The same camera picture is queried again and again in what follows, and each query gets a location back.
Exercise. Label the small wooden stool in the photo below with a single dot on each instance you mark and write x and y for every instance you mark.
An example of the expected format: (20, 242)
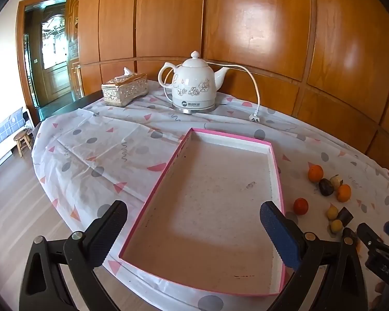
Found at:
(22, 139)

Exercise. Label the pink cardboard tray box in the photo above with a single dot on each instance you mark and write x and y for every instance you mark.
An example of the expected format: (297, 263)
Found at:
(214, 201)

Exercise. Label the carved wooden door leaf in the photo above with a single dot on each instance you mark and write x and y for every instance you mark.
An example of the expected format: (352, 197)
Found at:
(74, 48)

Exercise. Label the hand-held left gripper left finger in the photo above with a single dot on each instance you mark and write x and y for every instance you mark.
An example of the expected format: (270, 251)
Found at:
(107, 230)

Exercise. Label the large dark round fruit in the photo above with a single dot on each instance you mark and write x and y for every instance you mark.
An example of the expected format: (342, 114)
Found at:
(325, 188)

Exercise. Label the dark cylinder piece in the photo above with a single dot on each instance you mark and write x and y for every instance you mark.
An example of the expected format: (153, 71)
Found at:
(345, 215)

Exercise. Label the white floral ceramic kettle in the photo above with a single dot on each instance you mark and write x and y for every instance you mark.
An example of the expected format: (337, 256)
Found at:
(194, 81)

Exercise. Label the orange tangerine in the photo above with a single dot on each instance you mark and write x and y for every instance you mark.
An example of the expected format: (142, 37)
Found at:
(315, 172)
(344, 193)

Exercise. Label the small yellow-green fruit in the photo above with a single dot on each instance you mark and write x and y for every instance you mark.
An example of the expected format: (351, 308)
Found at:
(332, 213)
(336, 225)

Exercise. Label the silver kettle base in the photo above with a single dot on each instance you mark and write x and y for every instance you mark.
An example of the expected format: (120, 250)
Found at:
(194, 109)

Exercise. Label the blue checked sofa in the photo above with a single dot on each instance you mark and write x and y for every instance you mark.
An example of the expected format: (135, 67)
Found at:
(0, 129)

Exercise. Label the patterned white tablecloth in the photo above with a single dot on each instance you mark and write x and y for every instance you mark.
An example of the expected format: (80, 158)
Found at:
(116, 136)

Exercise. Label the wooden glass-panel door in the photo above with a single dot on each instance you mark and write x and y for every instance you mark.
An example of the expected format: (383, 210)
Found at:
(53, 64)

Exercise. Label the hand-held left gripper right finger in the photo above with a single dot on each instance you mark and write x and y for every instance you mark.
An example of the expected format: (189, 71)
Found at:
(278, 233)

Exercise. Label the cream cylinder piece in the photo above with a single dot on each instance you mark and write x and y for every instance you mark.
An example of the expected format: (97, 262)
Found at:
(336, 180)

